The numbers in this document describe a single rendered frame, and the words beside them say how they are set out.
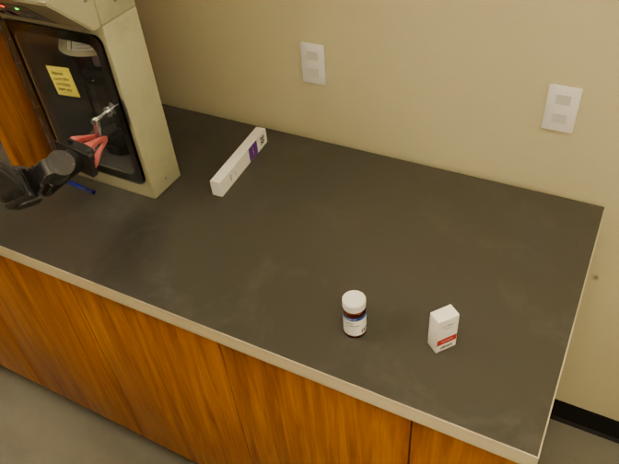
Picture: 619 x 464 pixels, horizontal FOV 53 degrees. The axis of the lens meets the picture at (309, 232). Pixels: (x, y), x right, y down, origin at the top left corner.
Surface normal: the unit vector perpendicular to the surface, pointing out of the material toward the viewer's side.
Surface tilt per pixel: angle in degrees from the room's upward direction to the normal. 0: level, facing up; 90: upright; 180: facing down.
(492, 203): 0
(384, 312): 1
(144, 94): 90
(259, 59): 90
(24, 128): 90
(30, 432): 0
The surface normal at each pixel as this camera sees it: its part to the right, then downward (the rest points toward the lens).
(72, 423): -0.07, -0.74
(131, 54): 0.89, 0.26
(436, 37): -0.46, 0.62
